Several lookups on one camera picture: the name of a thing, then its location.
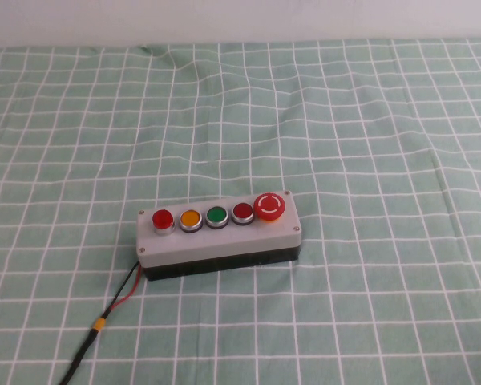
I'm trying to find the dark red push button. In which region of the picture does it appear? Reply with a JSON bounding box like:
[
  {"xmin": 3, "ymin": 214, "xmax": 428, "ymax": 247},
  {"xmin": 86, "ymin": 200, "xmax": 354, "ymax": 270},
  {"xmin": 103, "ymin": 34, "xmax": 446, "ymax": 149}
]
[{"xmin": 230, "ymin": 201, "xmax": 256, "ymax": 226}]

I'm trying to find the red mushroom emergency stop button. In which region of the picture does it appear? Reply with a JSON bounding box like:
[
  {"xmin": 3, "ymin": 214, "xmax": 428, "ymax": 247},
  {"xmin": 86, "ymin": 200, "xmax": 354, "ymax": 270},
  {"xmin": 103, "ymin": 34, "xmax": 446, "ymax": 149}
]
[{"xmin": 253, "ymin": 192, "xmax": 286, "ymax": 223}]

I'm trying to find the green push button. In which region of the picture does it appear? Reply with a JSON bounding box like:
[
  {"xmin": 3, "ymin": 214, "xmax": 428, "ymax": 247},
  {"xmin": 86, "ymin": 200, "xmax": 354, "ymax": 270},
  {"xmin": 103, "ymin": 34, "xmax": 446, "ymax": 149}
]
[{"xmin": 205, "ymin": 205, "xmax": 230, "ymax": 230}]

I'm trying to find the grey black button control box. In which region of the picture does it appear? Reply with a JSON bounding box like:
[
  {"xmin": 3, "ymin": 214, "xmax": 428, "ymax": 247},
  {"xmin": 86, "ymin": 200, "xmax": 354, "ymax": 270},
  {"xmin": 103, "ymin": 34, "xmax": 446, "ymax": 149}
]
[{"xmin": 135, "ymin": 188, "xmax": 304, "ymax": 282}]

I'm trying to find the yellow push button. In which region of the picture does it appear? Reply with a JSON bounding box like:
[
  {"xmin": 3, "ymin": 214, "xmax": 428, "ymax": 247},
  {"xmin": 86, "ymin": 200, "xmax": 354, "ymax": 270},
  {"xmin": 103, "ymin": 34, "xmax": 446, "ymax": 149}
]
[{"xmin": 179, "ymin": 208, "xmax": 204, "ymax": 234}]

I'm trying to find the red indicator lamp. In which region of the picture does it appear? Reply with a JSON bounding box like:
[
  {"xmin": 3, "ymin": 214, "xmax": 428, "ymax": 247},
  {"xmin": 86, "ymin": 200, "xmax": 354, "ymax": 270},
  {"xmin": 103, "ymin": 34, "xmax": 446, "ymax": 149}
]
[{"xmin": 152, "ymin": 209, "xmax": 175, "ymax": 236}]

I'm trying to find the green white checked tablecloth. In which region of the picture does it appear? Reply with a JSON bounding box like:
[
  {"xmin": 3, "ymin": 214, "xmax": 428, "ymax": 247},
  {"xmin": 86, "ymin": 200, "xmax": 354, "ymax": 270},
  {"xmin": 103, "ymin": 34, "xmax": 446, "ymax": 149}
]
[{"xmin": 0, "ymin": 38, "xmax": 481, "ymax": 385}]

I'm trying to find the black red cable yellow connector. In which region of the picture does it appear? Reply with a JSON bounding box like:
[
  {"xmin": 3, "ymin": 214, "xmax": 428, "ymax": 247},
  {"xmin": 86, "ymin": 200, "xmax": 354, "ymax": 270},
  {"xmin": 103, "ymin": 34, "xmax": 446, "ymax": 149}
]
[{"xmin": 58, "ymin": 260, "xmax": 143, "ymax": 385}]

